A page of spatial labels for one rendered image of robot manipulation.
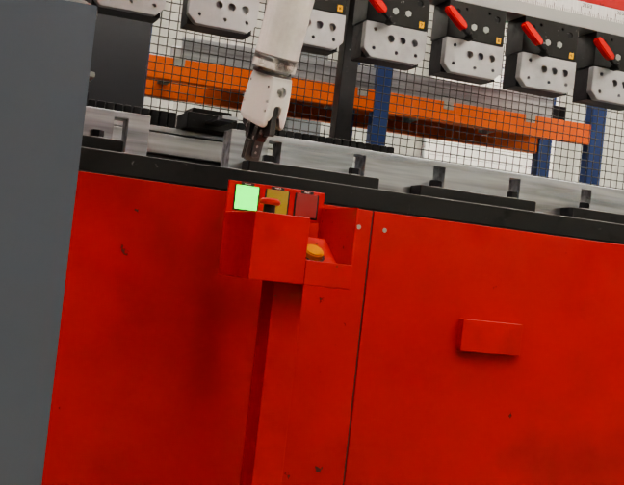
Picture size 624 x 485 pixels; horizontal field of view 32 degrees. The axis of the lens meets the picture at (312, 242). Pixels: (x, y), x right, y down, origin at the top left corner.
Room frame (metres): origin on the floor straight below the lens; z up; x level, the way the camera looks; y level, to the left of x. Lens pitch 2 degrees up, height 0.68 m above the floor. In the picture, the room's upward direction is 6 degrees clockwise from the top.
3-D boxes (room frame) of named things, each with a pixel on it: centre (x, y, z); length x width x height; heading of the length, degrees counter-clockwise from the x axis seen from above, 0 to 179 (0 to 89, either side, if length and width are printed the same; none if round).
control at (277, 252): (2.00, 0.05, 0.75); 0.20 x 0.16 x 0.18; 114
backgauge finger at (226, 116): (2.48, 0.25, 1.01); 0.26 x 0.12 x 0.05; 21
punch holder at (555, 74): (2.58, -0.50, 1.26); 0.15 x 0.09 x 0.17; 111
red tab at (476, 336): (2.38, -0.41, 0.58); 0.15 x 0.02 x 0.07; 111
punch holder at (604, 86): (2.65, -0.68, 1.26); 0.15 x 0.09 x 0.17; 111
